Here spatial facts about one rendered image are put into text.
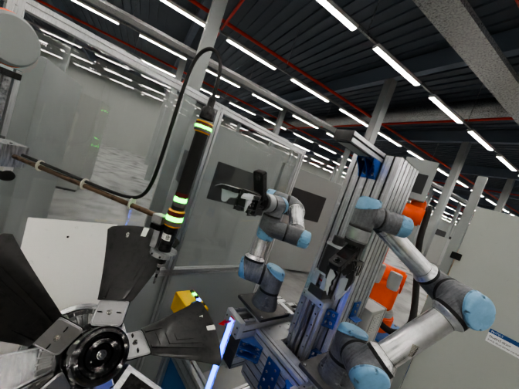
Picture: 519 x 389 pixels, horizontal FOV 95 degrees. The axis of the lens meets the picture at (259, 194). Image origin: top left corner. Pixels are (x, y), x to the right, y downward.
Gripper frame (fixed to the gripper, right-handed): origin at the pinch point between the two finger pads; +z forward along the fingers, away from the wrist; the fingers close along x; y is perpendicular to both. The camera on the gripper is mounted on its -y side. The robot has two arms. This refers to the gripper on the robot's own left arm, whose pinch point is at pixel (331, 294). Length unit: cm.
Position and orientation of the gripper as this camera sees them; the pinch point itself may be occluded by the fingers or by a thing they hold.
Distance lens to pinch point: 91.4
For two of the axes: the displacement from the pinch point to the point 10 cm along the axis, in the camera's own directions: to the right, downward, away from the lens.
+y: 6.9, 1.8, 7.0
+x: -6.4, -2.8, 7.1
